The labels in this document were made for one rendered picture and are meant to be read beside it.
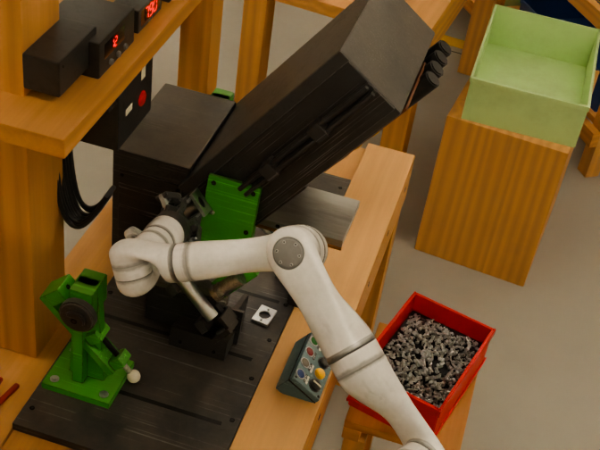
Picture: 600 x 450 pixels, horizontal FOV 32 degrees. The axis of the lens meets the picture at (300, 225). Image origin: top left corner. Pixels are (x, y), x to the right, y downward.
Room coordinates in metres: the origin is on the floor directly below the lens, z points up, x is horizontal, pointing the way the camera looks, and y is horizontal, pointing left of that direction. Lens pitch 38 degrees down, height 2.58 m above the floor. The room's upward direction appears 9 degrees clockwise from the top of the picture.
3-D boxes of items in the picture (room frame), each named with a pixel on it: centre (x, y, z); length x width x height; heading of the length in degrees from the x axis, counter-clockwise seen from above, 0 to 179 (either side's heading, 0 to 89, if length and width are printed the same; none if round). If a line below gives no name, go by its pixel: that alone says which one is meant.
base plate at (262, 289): (1.85, 0.19, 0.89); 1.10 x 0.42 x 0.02; 169
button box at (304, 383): (1.61, -0.06, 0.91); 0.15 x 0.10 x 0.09; 169
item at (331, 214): (1.91, 0.08, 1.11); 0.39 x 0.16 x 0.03; 79
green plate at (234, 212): (1.77, 0.15, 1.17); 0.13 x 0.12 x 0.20; 169
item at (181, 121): (1.99, 0.31, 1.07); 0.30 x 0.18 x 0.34; 169
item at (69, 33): (1.61, 0.46, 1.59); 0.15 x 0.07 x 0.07; 169
